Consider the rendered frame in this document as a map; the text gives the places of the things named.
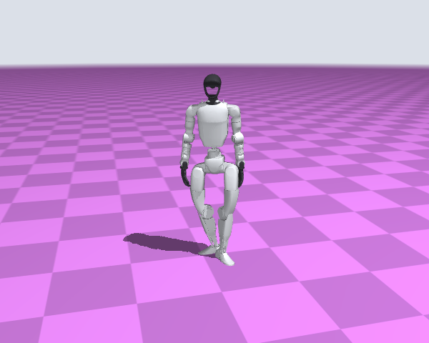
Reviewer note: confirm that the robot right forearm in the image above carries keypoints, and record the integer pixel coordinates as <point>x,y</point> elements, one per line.
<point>186,147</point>

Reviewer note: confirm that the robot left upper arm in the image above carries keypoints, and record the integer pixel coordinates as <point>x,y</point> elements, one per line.
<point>234,112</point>

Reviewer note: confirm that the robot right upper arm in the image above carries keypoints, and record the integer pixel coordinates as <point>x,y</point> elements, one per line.
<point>189,122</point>

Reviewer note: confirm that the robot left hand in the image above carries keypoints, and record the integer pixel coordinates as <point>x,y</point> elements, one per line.
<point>241,174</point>

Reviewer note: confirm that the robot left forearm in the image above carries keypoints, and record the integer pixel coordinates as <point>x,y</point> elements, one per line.
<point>239,153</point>

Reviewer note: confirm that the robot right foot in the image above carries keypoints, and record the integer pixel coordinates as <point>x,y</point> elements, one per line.
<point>209,250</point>

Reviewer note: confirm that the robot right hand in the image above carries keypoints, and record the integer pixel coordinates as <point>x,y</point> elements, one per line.
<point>183,173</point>

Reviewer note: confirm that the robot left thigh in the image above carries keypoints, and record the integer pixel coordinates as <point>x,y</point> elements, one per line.
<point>231,190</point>

